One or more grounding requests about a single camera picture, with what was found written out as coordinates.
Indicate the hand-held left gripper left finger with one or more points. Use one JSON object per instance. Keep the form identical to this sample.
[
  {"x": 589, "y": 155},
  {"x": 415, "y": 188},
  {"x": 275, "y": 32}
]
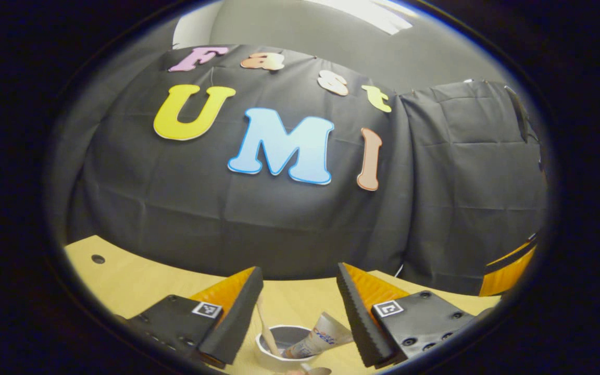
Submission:
[{"x": 232, "y": 323}]

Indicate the light wooden desktop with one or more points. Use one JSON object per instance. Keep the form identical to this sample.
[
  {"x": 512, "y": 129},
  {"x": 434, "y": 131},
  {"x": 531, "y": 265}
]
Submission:
[{"x": 133, "y": 281}]

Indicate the beige toothbrush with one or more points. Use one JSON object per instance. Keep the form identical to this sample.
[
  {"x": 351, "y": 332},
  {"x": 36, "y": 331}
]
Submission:
[{"x": 267, "y": 328}]

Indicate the white toothpaste tube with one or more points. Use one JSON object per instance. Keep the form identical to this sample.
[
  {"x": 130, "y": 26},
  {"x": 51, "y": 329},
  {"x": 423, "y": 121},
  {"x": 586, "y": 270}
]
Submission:
[{"x": 318, "y": 336}]

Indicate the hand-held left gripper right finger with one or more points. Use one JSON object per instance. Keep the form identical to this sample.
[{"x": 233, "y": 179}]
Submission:
[{"x": 362, "y": 323}]

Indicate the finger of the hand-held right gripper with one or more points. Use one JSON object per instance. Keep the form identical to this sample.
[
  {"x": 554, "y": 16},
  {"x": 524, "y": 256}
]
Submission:
[{"x": 508, "y": 276}]

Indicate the black backdrop cloth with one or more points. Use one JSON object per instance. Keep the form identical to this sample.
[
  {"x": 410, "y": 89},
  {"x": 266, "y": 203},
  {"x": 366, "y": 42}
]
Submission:
[{"x": 279, "y": 224}]

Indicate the large ceiling light panel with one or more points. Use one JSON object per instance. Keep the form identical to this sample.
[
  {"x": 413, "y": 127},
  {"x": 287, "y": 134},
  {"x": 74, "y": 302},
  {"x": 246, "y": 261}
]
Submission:
[{"x": 367, "y": 13}]

